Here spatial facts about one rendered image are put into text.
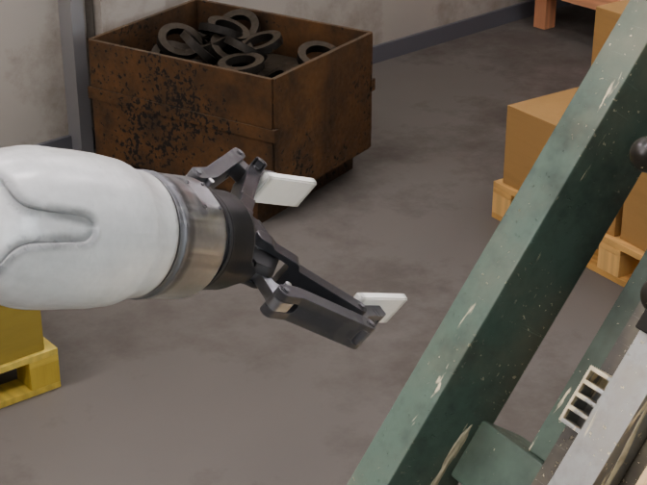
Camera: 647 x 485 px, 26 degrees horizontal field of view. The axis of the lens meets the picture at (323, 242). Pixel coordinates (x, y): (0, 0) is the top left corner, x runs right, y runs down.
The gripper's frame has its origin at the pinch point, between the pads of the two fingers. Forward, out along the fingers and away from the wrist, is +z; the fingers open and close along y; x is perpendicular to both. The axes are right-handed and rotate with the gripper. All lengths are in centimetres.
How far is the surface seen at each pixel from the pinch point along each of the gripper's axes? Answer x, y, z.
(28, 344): 171, 136, 171
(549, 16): 78, 263, 532
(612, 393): 4.6, -14.6, 41.8
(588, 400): 7.8, -13.0, 43.3
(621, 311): 2, -5, 55
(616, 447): 7.5, -19.4, 40.1
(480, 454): 26, -7, 51
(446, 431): 26, -3, 48
